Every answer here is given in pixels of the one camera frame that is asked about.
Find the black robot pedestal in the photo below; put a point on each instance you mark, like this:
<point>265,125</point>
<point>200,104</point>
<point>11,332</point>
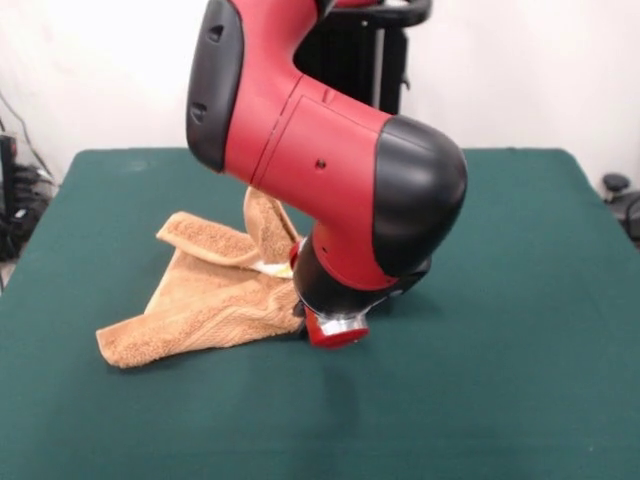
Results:
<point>370,60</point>

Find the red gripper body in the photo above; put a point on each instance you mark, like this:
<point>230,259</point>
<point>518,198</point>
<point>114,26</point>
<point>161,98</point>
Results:
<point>335,337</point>

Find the black office chair base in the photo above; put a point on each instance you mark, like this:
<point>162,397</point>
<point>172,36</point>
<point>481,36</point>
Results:
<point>616,182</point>

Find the dark green table cloth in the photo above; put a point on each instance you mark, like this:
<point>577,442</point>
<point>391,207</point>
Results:
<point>450,375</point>

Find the red robot base disc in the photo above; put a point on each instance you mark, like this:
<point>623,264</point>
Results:
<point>355,2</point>

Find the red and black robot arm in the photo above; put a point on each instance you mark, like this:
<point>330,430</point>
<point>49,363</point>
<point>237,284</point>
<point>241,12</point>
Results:
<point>325,165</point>

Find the orange terry towel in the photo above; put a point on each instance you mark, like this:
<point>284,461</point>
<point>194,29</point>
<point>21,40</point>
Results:
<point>210,300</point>

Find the black electrical box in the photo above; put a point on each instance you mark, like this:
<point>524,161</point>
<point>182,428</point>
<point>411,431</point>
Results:
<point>7,165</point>

